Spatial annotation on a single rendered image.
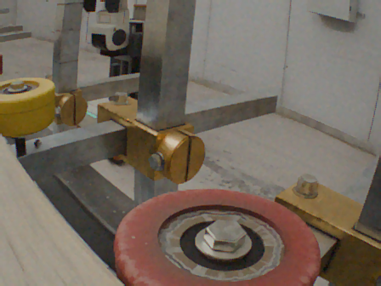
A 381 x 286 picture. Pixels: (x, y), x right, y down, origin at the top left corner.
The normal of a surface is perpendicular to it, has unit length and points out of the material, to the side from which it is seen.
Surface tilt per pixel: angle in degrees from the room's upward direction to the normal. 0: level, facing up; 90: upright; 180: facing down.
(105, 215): 0
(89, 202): 0
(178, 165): 90
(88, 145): 90
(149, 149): 90
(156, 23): 90
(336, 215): 0
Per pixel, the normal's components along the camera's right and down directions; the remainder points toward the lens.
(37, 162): 0.69, 0.34
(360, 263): -0.72, 0.22
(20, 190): 0.09, -0.91
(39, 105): 0.85, 0.28
